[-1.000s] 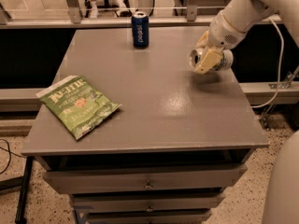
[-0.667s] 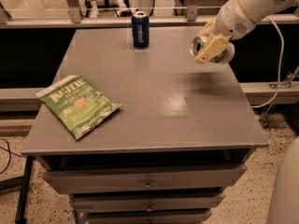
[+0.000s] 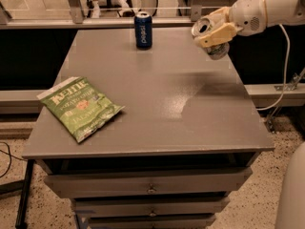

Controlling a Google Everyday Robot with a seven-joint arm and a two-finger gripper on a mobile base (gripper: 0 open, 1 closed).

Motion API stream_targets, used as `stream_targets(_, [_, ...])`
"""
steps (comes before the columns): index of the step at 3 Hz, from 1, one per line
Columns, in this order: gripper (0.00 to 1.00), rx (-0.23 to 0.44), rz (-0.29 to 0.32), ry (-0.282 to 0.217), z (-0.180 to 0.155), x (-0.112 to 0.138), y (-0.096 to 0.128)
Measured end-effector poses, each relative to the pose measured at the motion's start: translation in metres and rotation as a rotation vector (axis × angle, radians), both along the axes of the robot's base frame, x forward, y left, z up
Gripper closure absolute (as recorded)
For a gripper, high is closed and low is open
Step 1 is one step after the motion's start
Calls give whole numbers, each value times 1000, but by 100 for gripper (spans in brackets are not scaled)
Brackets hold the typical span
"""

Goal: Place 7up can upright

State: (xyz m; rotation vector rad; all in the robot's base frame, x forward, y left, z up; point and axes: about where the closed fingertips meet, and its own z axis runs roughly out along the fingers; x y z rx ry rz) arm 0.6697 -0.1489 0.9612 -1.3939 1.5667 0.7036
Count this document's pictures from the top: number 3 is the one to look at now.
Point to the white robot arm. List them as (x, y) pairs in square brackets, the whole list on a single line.
[(282, 12)]

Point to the top grey drawer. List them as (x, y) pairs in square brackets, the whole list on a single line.
[(148, 183)]

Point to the black metal stand leg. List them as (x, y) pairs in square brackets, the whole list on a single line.
[(22, 209)]

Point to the green kettle chips bag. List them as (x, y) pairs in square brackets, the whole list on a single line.
[(79, 106)]

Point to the blue pepsi can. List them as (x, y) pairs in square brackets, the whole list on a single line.
[(143, 26)]

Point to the metal window frame rail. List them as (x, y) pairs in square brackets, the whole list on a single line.
[(73, 14)]

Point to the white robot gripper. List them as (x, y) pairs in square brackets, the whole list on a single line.
[(247, 13)]

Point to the silver green 7up can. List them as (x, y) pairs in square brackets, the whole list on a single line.
[(203, 36)]

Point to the bottom grey drawer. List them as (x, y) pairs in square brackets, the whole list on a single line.
[(198, 221)]

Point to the middle grey drawer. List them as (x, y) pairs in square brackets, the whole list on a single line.
[(149, 207)]

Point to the grey drawer cabinet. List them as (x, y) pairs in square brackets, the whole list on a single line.
[(181, 111)]

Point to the grey drawer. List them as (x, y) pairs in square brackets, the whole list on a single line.
[(149, 207), (198, 221), (148, 183)]

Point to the black office chair base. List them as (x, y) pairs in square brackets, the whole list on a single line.
[(112, 4)]

